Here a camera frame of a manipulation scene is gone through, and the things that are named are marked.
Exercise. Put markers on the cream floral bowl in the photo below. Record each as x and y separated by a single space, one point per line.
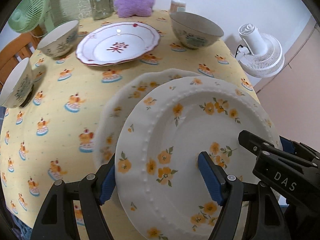
60 45
192 38
20 87

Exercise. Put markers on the cotton swab container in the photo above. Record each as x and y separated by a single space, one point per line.
178 6

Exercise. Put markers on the beaded yellow flower plate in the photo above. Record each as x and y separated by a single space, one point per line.
180 130

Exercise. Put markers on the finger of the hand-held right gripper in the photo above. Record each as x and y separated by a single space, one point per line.
287 146
250 141

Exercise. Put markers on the glass jar black lid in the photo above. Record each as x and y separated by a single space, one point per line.
101 6

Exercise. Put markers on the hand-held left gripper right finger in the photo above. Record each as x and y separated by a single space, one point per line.
210 176

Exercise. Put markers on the white plate red pattern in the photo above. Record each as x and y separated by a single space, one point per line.
117 40

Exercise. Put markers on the scalloped yellow flower plate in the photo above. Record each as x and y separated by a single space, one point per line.
120 110

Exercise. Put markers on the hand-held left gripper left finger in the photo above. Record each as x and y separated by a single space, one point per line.
107 183

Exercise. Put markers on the white desk fan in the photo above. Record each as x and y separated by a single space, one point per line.
262 57

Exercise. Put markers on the yellow printed tablecloth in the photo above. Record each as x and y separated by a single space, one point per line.
75 85

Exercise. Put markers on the green desk fan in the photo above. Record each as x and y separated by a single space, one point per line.
27 12

